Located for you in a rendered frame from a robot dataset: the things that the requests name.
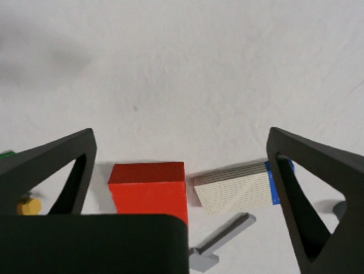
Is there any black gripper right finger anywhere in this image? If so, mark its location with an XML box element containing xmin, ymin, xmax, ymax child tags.
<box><xmin>266</xmin><ymin>127</ymin><xmax>364</xmax><ymax>274</ymax></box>

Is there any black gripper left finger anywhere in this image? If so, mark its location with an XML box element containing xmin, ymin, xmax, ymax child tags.
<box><xmin>0</xmin><ymin>128</ymin><xmax>97</xmax><ymax>215</ymax></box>

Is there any red block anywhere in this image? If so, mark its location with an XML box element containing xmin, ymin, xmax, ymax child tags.
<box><xmin>108</xmin><ymin>162</ymin><xmax>189</xmax><ymax>232</ymax></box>

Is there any dark grey short cylinder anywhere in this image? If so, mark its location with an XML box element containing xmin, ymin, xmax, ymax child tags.
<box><xmin>333</xmin><ymin>201</ymin><xmax>347</xmax><ymax>221</ymax></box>

